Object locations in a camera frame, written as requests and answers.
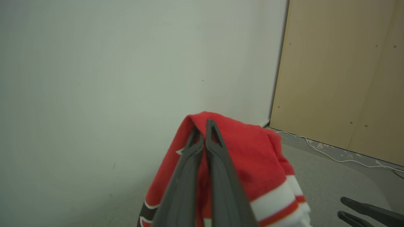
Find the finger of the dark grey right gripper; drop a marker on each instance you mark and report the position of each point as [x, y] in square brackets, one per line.
[378, 214]
[353, 220]

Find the red shirt with striped cuffs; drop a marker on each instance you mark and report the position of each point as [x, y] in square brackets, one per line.
[252, 151]

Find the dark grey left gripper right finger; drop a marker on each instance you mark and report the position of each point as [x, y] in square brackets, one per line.
[225, 195]

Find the light wooden board panel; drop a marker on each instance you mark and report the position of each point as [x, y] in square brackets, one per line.
[385, 110]
[315, 78]

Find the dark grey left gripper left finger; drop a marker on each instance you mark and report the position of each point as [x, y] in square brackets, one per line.
[183, 189]

